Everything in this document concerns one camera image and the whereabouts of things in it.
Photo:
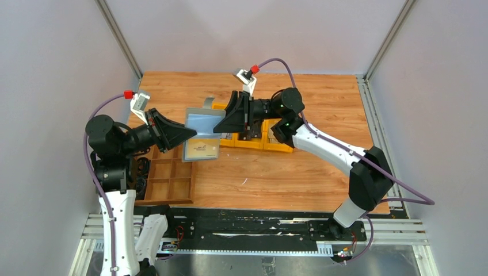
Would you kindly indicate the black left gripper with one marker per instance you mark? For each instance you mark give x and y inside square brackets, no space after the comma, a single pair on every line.
[166,131]

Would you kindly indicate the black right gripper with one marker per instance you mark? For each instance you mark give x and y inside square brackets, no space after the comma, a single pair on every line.
[236,118]

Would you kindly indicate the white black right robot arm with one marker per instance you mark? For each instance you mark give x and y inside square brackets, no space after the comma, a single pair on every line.
[370,176]

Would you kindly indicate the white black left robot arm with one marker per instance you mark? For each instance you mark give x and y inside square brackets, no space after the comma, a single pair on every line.
[114,169]

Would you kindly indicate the yellow bin with silver cards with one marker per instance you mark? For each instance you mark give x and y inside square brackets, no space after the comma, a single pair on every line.
[229,139]

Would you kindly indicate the black VIP card stack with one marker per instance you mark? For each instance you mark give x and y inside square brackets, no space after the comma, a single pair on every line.
[254,131]

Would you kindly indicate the yellow bin with black cards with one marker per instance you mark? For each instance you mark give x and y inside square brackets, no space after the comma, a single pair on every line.
[256,144]

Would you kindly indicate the gold VIP card stack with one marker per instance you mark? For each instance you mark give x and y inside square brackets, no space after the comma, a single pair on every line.
[271,137]

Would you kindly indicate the dark rolled belts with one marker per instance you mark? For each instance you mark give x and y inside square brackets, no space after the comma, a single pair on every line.
[142,177]

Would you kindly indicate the wooden compartment tray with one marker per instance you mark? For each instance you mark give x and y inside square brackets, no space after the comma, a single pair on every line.
[170,180]

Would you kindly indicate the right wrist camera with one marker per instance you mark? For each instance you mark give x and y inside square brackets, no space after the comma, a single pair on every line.
[247,79]

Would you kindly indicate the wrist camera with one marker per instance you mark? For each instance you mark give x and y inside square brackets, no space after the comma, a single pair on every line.
[138,104]
[247,79]

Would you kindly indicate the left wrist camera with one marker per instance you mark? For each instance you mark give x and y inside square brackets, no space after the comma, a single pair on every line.
[138,104]

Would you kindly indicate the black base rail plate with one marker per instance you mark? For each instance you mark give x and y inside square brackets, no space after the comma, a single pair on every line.
[257,230]

